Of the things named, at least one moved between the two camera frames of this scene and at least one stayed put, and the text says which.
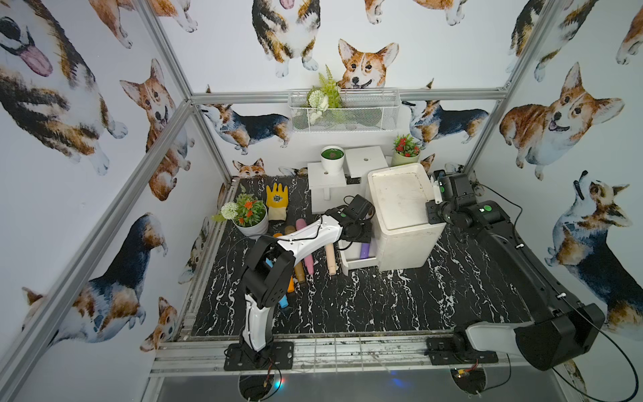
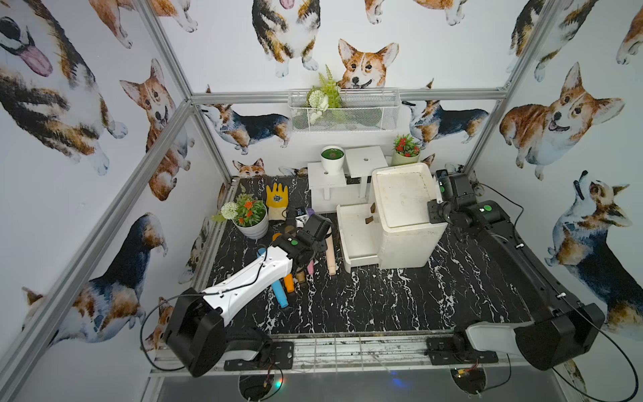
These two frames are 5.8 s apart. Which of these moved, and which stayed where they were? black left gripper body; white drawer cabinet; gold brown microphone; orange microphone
Moved: black left gripper body
Stayed: gold brown microphone; white drawer cabinet; orange microphone
